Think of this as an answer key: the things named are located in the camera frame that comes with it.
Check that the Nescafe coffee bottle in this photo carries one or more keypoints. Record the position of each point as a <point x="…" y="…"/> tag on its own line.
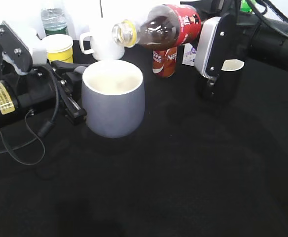
<point x="164" y="62"/>

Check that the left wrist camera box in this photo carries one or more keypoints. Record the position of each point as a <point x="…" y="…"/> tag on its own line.
<point x="21" y="47"/>

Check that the white blueberry milk carton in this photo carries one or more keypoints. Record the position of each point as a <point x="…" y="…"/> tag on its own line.
<point x="189" y="54"/>

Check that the grey ceramic mug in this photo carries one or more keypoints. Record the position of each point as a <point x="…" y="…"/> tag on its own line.
<point x="113" y="96"/>

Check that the yellow paper cup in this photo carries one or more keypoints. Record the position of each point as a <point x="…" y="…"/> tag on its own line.
<point x="59" y="48"/>

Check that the green Sprite bottle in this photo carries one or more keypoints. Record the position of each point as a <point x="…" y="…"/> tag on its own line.
<point x="244" y="7"/>

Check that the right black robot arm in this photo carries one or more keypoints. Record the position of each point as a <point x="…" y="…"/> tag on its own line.
<point x="271" y="41"/>

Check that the white ceramic mug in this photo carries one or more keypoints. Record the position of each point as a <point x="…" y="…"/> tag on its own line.
<point x="102" y="45"/>

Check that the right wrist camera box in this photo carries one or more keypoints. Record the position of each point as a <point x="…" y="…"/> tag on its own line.
<point x="214" y="43"/>

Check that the cola bottle red label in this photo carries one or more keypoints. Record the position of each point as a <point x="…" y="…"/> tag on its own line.
<point x="166" y="26"/>

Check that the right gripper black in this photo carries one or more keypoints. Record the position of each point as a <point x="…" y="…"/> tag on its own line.
<point x="247" y="25"/>

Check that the clear water bottle green label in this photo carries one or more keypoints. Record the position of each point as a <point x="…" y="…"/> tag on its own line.
<point x="53" y="17"/>

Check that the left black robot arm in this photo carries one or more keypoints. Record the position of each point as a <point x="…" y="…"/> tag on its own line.
<point x="8" y="113"/>

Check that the black table mat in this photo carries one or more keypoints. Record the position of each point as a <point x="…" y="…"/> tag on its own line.
<point x="192" y="169"/>

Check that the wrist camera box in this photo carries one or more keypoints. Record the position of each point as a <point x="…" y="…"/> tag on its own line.
<point x="21" y="47"/>
<point x="214" y="43"/>

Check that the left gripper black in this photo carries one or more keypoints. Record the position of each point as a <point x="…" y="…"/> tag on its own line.
<point x="56" y="85"/>

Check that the black ceramic mug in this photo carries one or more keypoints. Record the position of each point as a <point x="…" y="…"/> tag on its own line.
<point x="222" y="89"/>

